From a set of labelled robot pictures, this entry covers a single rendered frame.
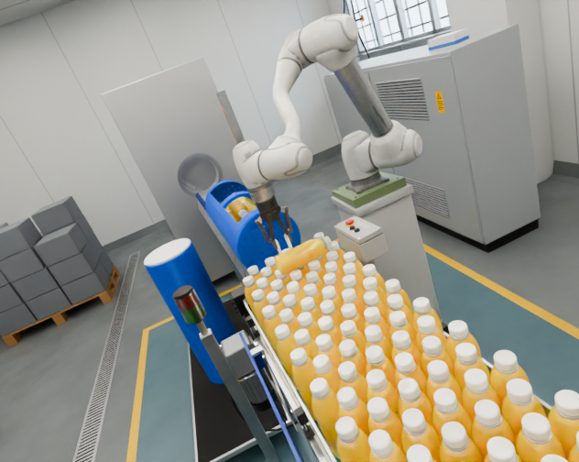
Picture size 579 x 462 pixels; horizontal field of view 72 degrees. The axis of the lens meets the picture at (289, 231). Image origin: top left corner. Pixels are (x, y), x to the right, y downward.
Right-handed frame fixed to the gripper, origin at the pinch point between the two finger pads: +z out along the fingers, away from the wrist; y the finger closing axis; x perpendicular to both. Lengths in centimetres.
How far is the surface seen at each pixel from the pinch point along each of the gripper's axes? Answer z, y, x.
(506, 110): 17, -186, -71
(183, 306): -10.1, 39.5, 28.9
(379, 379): 2, 7, 76
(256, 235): -2.7, 5.9, -16.2
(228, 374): 18, 38, 28
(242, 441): 98, 52, -25
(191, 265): 19, 37, -74
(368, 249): 8.0, -24.5, 18.7
